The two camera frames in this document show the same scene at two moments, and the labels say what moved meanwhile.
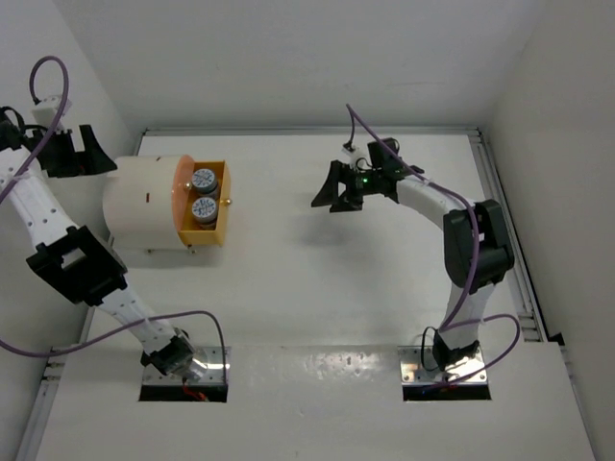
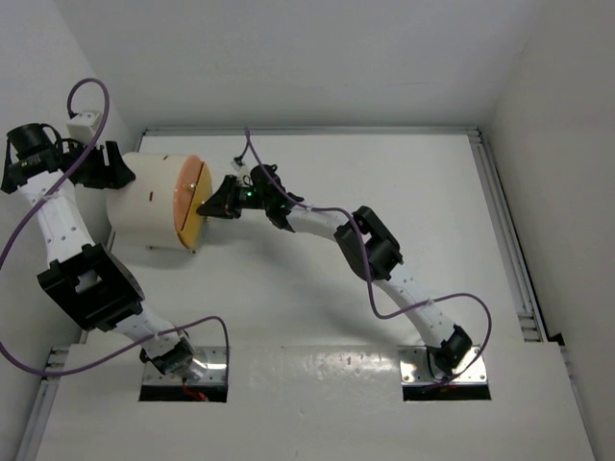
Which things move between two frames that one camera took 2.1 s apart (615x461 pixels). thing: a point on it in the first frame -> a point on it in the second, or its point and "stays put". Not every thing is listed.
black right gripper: x=348 y=201 -> x=224 y=204
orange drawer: x=183 y=173 stays put
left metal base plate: x=213 y=375 stays put
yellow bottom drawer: x=193 y=234 -> x=195 y=224
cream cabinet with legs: x=137 y=203 stays put
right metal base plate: x=414 y=373 stays put
